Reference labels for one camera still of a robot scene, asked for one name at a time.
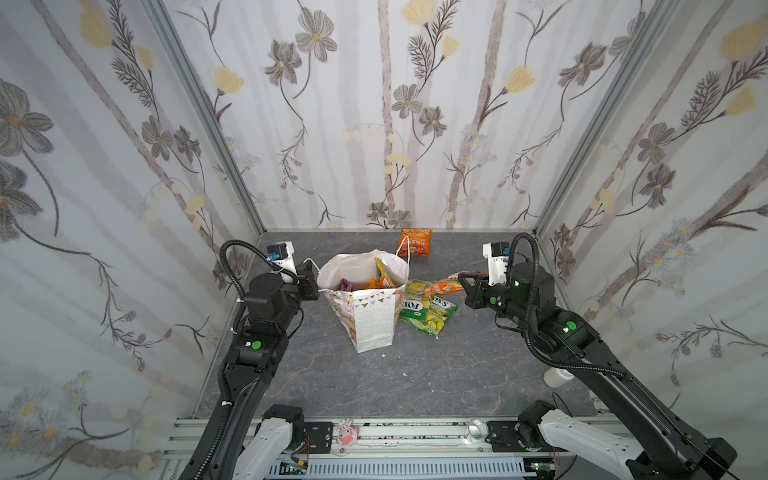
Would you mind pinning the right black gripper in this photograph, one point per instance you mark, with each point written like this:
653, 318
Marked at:
474, 291

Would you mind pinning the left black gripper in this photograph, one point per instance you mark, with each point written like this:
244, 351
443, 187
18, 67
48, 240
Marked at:
304, 281

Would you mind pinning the pink Fox's candy bag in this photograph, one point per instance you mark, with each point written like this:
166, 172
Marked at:
447, 286

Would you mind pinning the green Fox's candy bag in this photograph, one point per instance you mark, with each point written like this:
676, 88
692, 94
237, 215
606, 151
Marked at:
418, 289
427, 314

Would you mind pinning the white paper bag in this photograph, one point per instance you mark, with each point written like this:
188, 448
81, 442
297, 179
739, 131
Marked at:
369, 316

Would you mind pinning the orange snack bag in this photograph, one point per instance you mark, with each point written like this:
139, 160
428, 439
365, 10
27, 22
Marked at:
383, 278

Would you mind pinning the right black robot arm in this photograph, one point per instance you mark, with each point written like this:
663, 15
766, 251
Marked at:
521, 293

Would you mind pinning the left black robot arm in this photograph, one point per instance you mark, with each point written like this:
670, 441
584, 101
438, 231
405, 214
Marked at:
264, 311

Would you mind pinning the white plastic bottle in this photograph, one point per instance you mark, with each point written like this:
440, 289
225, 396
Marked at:
557, 377

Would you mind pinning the pink cartoon sticker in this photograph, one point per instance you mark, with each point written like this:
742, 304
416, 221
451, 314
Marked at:
347, 433

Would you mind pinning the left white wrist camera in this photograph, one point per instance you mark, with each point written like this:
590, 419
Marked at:
281, 256

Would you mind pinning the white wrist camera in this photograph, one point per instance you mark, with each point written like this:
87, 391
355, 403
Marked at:
281, 256
497, 255

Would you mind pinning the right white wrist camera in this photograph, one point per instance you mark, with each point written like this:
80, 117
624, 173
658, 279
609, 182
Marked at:
497, 255

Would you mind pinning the orange chip bag by wall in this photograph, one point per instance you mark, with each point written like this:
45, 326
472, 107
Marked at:
414, 242

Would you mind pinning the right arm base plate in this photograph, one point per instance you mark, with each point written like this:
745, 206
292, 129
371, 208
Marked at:
516, 437

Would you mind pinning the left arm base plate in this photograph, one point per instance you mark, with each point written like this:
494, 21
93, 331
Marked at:
317, 438

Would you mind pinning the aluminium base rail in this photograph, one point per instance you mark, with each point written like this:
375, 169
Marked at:
424, 437

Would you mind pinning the white vented cable tray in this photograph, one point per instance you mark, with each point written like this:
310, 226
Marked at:
404, 468

